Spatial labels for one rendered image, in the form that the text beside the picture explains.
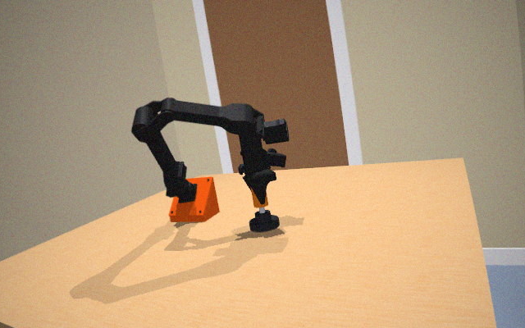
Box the brown cylinder with hole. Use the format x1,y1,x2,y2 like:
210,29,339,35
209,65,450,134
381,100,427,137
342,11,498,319
251,188,268,208

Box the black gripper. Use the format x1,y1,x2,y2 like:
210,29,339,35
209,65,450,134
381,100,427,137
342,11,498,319
238,145,276,204

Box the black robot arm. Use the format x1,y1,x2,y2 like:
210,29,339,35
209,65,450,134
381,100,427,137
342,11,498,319
131,98,289,204

